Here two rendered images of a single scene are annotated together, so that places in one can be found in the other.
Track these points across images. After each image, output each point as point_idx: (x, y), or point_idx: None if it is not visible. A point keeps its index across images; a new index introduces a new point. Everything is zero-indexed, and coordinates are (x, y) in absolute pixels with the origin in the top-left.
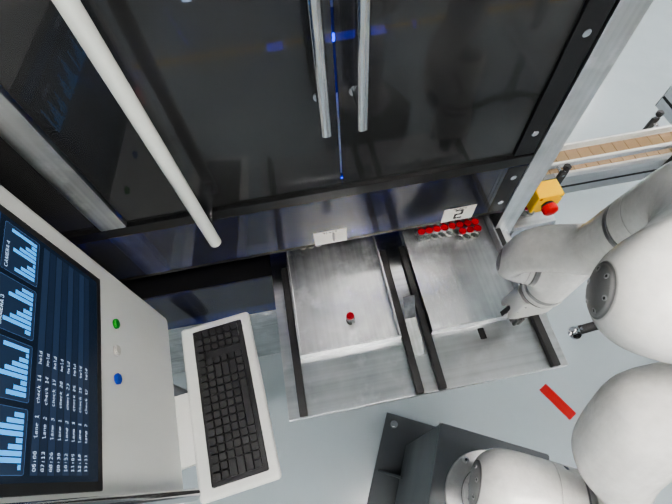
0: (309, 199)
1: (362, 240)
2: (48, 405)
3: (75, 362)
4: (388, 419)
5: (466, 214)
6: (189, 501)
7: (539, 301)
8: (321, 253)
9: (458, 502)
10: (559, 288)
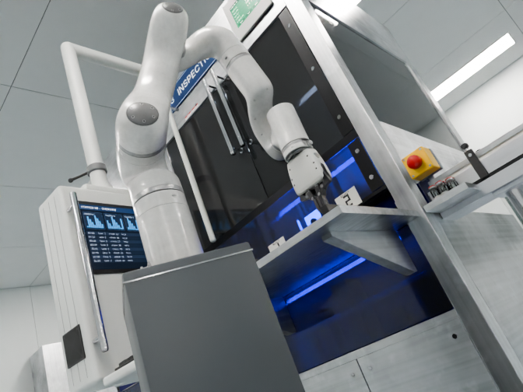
0: (256, 212)
1: None
2: (110, 239)
3: (131, 253)
4: None
5: (355, 199)
6: (99, 336)
7: (282, 152)
8: None
9: None
10: (273, 129)
